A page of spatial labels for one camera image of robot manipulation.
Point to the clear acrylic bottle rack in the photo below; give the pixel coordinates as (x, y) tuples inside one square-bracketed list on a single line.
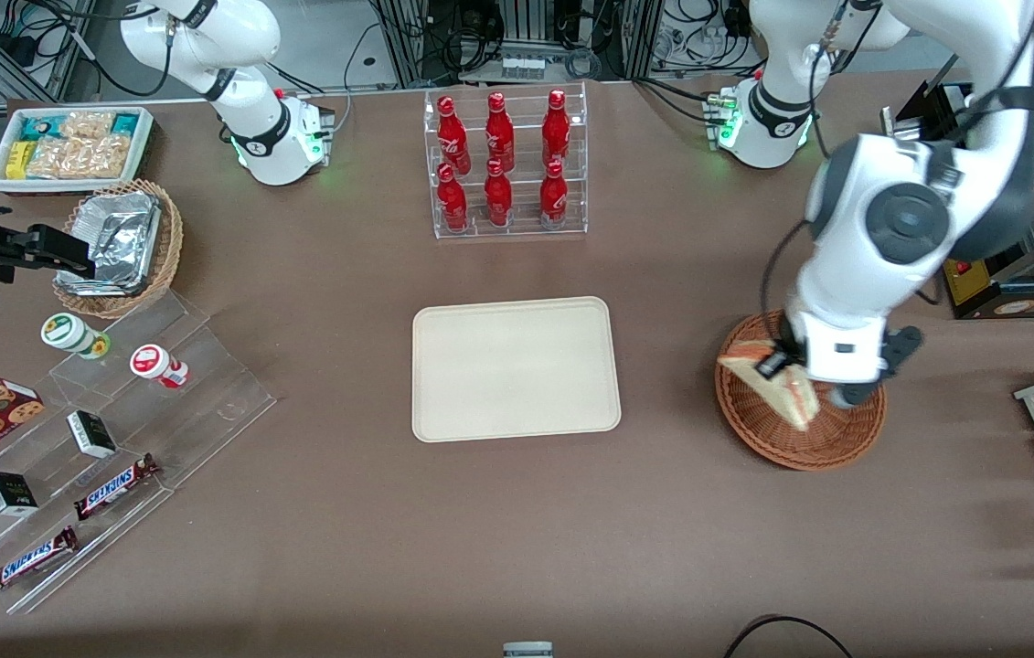
[(526, 100)]

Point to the brown wicker basket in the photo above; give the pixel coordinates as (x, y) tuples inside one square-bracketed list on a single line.
[(754, 429)]

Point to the white terminal block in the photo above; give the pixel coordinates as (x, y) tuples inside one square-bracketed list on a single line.
[(523, 68)]

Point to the small black box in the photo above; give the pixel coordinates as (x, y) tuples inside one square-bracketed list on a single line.
[(9, 493), (91, 434)]

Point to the clear acrylic stepped shelf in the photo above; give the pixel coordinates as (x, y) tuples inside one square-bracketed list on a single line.
[(206, 384)]

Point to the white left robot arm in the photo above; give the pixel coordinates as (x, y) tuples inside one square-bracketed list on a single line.
[(855, 274)]

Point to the black food warmer machine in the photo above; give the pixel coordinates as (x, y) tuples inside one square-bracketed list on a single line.
[(1010, 297)]

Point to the teal snack pack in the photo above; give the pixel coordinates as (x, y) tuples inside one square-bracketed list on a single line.
[(126, 123), (39, 126)]

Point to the beige plastic tray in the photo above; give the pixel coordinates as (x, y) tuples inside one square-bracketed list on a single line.
[(516, 370)]

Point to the tan wicker basket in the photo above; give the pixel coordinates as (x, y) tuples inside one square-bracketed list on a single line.
[(169, 247)]

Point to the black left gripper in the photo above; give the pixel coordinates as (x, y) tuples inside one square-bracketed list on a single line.
[(774, 363)]

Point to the clear rice cracker bag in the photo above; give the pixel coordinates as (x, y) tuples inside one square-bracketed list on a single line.
[(78, 157), (87, 124)]

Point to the red lid yogurt cup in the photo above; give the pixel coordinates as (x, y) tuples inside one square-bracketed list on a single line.
[(151, 362)]

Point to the triangular sandwich wedge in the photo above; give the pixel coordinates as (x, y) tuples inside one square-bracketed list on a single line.
[(800, 407)]

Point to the yellow snack pack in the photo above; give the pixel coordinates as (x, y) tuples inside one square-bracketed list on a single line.
[(18, 160)]

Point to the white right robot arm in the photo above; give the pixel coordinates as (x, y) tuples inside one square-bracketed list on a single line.
[(251, 119)]

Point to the Snickers chocolate bar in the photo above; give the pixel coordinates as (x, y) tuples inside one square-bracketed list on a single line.
[(114, 487), (30, 560)]

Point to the grey device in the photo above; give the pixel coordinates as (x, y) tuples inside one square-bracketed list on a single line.
[(527, 651)]

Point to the white rectangular snack bin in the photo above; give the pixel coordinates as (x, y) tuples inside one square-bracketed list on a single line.
[(0, 174)]

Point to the silver foil wrapped pack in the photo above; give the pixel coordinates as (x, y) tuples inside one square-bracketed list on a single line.
[(119, 238)]

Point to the red cola bottle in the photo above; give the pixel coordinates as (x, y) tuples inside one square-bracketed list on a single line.
[(452, 137), (452, 203), (498, 199), (556, 132), (553, 199), (499, 135)]

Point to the aluminium frame rack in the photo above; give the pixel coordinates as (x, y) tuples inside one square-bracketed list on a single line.
[(526, 27)]

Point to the green lid yogurt cup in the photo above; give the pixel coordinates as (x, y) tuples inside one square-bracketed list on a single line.
[(67, 333)]

